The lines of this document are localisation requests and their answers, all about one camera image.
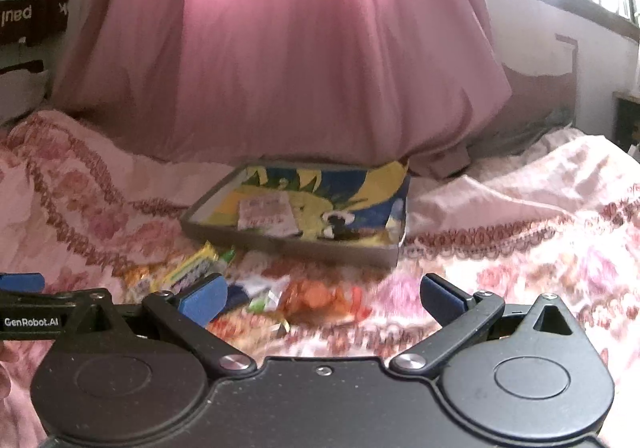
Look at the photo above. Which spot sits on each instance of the red orange snack packet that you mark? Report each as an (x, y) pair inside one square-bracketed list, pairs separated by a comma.
[(240, 329)]

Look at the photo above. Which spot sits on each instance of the white container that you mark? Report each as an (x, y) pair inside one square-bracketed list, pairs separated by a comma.
[(20, 88)]

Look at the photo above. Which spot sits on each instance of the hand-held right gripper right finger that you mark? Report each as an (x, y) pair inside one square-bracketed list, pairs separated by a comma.
[(440, 297)]

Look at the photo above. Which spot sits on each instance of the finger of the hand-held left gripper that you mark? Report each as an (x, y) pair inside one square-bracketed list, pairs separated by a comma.
[(20, 282)]

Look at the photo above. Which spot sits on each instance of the dark wooden furniture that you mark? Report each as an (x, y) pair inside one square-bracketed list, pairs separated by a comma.
[(627, 120)]

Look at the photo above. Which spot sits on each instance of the green white snack packet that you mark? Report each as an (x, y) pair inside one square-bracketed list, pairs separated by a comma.
[(262, 301)]

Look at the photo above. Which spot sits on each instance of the pink floral blanket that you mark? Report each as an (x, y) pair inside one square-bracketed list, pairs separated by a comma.
[(525, 238)]

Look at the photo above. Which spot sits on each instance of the grey pillow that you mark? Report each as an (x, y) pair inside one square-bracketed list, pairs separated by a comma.
[(530, 108)]

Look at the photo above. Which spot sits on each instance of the grey box with colourful lining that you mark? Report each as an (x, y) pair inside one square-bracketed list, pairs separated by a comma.
[(320, 200)]

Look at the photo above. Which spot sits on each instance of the yellow green snack packet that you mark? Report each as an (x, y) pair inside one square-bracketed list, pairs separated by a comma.
[(195, 268)]

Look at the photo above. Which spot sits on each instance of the pink duvet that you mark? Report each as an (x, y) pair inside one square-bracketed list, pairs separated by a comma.
[(275, 53)]

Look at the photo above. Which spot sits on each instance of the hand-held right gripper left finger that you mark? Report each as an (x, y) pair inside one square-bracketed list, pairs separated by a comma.
[(206, 302)]

